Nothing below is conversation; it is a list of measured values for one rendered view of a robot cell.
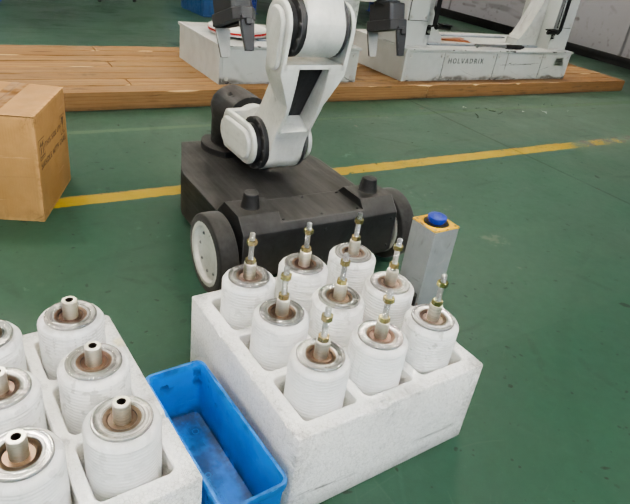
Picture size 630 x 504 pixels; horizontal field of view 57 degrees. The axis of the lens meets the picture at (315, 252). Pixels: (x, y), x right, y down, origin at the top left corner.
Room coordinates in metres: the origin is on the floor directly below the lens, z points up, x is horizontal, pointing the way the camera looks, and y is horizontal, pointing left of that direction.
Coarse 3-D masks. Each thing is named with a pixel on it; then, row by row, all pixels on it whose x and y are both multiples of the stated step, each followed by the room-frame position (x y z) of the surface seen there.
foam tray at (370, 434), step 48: (192, 336) 0.88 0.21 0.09; (240, 336) 0.79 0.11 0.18; (240, 384) 0.72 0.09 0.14; (432, 384) 0.74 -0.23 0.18; (288, 432) 0.60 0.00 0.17; (336, 432) 0.62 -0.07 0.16; (384, 432) 0.68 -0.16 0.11; (432, 432) 0.76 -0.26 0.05; (288, 480) 0.59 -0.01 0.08; (336, 480) 0.63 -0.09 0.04
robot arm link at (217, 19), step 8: (216, 0) 1.28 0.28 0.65; (224, 0) 1.25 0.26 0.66; (232, 0) 1.24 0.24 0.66; (240, 0) 1.24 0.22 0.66; (248, 0) 1.26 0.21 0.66; (216, 8) 1.28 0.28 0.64; (224, 8) 1.25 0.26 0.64; (232, 8) 1.22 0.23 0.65; (240, 8) 1.22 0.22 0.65; (248, 8) 1.23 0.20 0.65; (216, 16) 1.27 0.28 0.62; (224, 16) 1.24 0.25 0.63; (232, 16) 1.22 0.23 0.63; (240, 16) 1.22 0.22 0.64; (248, 16) 1.22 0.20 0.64; (216, 24) 1.27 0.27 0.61; (224, 24) 1.27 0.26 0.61; (232, 24) 1.29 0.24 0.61
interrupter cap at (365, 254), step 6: (336, 246) 1.03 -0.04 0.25; (342, 246) 1.03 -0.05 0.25; (348, 246) 1.04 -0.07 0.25; (360, 246) 1.05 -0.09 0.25; (336, 252) 1.00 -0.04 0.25; (342, 252) 1.01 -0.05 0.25; (360, 252) 1.02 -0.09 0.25; (366, 252) 1.02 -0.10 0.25; (354, 258) 0.99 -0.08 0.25; (360, 258) 0.99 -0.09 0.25; (366, 258) 1.00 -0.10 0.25
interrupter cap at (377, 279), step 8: (376, 272) 0.95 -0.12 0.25; (384, 272) 0.95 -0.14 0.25; (376, 280) 0.92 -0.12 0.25; (384, 280) 0.93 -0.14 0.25; (400, 280) 0.94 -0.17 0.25; (376, 288) 0.90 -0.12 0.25; (384, 288) 0.90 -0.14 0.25; (392, 288) 0.90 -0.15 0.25; (400, 288) 0.91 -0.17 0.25; (408, 288) 0.91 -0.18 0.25
